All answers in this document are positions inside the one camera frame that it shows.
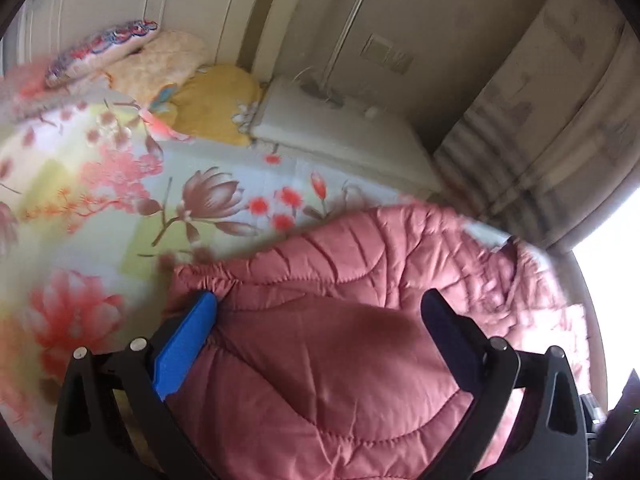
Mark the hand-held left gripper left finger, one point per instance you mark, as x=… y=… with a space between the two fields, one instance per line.
x=186 y=330

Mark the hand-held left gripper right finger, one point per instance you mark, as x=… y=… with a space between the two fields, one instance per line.
x=450 y=332

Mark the pink quilted jacket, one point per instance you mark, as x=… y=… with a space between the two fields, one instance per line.
x=350 y=340

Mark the floral bed sheet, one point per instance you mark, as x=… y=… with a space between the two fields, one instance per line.
x=100 y=200

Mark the yellow floral pillow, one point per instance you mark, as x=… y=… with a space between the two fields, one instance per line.
x=215 y=102

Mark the beige sailboat print curtain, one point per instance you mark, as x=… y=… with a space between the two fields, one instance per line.
x=550 y=125

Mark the white nightstand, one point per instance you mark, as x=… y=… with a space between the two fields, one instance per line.
x=340 y=130

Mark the white charger adapter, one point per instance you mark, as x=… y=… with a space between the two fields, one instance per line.
x=371 y=112

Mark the cream plush pillow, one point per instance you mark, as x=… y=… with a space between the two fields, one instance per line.
x=150 y=67

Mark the patterned red blue pillow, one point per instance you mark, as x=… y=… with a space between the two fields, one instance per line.
x=95 y=55

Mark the silver lamp pole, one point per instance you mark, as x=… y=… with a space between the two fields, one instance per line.
x=350 y=25

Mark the white wooden headboard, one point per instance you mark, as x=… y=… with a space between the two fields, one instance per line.
x=150 y=5

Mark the wall socket panel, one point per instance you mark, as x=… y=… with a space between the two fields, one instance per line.
x=386 y=55

